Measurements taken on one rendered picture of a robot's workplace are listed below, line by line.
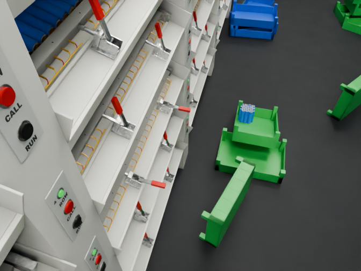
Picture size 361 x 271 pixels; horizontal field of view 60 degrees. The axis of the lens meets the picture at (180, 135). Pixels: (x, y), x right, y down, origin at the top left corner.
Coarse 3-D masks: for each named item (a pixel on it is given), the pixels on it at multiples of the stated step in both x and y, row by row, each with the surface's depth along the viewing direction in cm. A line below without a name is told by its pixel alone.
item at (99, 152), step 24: (168, 24) 88; (144, 48) 79; (168, 48) 79; (120, 72) 68; (144, 72) 75; (120, 96) 66; (144, 96) 70; (96, 120) 59; (120, 120) 61; (96, 144) 58; (120, 144) 61; (96, 168) 57; (120, 168) 59; (96, 192) 54
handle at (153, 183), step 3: (138, 180) 76; (141, 180) 76; (144, 180) 76; (147, 180) 76; (150, 180) 76; (153, 180) 76; (147, 183) 76; (150, 183) 76; (153, 183) 75; (156, 183) 75; (159, 183) 75; (162, 183) 75; (165, 183) 75; (156, 186) 75; (159, 186) 75; (162, 186) 75
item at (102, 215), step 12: (168, 72) 100; (168, 84) 99; (156, 96) 93; (144, 120) 86; (132, 144) 81; (144, 144) 84; (132, 156) 79; (120, 180) 74; (108, 204) 70; (108, 228) 68
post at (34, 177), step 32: (0, 0) 24; (0, 32) 24; (32, 64) 29; (32, 96) 30; (0, 160) 27; (32, 160) 32; (64, 160) 38; (32, 192) 33; (32, 224) 34; (96, 224) 52; (64, 256) 43
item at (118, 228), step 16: (176, 64) 101; (176, 80) 103; (176, 96) 99; (160, 112) 93; (160, 128) 90; (144, 160) 82; (144, 176) 80; (128, 192) 76; (112, 208) 72; (128, 208) 74; (112, 224) 70; (128, 224) 71; (112, 240) 68
